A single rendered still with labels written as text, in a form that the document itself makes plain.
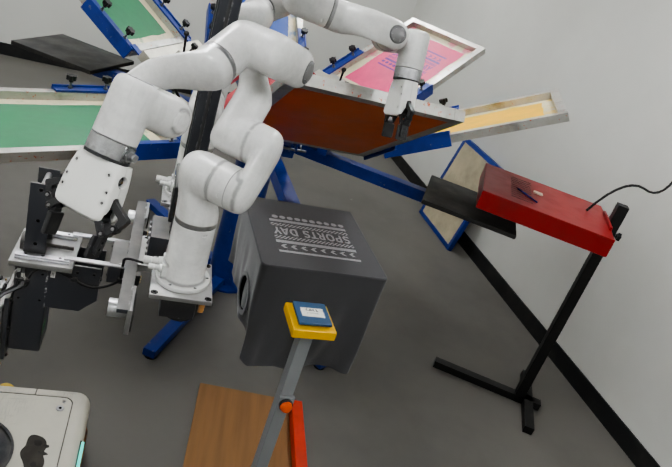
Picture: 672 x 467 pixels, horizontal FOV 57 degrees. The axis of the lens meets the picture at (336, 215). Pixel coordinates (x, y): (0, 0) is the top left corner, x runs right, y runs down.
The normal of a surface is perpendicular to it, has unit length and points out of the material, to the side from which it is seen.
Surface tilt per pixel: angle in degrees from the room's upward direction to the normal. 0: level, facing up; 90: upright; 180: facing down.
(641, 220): 90
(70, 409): 0
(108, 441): 0
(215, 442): 0
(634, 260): 90
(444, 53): 32
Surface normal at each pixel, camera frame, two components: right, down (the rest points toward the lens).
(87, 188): -0.26, -0.02
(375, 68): -0.11, -0.67
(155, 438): 0.29, -0.86
